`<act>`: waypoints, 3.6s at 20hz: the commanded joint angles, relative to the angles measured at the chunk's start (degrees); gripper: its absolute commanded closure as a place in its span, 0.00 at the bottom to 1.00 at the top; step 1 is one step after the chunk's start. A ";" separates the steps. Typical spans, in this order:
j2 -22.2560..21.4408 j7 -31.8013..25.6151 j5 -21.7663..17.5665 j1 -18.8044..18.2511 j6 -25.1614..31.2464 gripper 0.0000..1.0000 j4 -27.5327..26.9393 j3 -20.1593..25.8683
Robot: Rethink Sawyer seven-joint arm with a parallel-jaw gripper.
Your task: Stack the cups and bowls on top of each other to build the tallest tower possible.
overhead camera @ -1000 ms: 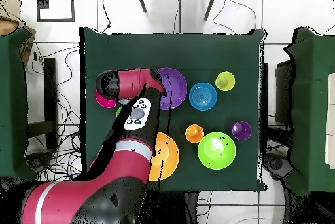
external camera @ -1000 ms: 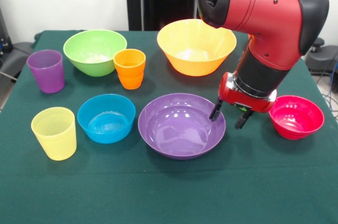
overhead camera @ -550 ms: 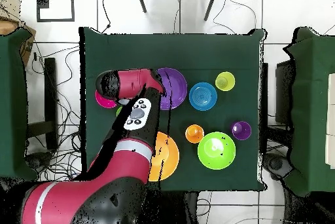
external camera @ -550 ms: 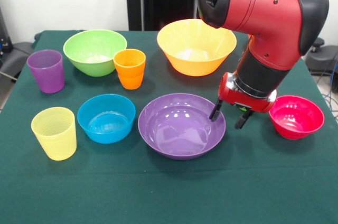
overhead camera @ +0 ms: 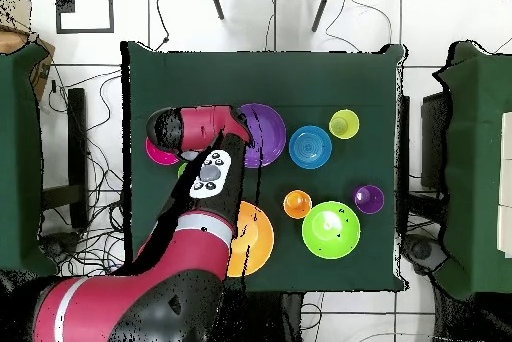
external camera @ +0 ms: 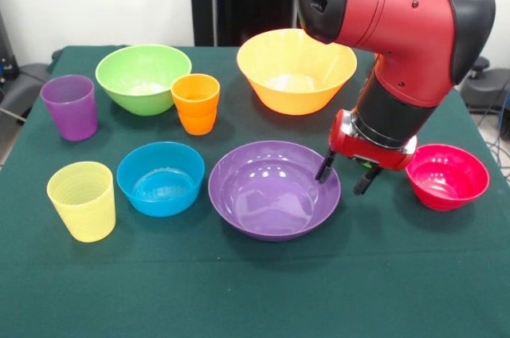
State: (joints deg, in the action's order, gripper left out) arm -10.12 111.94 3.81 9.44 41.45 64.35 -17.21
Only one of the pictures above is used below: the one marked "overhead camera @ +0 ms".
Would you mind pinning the purple bowl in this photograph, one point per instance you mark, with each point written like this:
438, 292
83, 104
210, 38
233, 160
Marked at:
270, 134

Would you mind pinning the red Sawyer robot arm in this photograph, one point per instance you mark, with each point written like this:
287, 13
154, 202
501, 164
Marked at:
192, 262

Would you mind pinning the green cup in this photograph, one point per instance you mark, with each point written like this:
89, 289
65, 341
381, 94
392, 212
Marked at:
182, 170

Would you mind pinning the pink bowl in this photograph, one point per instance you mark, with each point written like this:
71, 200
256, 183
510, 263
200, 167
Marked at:
158, 156

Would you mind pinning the large yellow-orange bowl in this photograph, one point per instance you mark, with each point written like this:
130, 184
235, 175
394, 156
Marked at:
256, 242

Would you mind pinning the black floor beam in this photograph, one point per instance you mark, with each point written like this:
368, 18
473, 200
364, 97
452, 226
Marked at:
76, 138

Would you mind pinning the orange cup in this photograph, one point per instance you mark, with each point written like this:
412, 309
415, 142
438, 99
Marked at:
297, 204

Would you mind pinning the blue bowl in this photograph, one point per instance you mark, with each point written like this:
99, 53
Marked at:
310, 146

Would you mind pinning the green bowl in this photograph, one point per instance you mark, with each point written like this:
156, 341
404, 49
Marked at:
320, 238

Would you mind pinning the dark grey stand base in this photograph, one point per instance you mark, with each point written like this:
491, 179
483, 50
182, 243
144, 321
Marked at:
60, 242
422, 250

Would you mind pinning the yellow cup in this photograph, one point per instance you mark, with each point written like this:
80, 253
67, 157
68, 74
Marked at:
344, 124

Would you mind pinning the dark green tablecloth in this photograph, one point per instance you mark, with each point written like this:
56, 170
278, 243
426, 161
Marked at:
340, 86

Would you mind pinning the green side table cloth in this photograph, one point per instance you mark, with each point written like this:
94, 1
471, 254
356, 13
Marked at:
20, 158
472, 178

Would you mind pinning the purple cup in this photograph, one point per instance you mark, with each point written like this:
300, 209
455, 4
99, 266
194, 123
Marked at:
370, 200

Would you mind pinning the cardboard box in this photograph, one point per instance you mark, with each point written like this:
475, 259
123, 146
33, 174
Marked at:
12, 40

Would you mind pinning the black box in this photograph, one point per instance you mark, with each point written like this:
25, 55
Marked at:
434, 142

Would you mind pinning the black camera tripod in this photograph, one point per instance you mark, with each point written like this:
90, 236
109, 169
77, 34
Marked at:
216, 2

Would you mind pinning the black rectangular frame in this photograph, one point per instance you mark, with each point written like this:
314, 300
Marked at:
84, 30

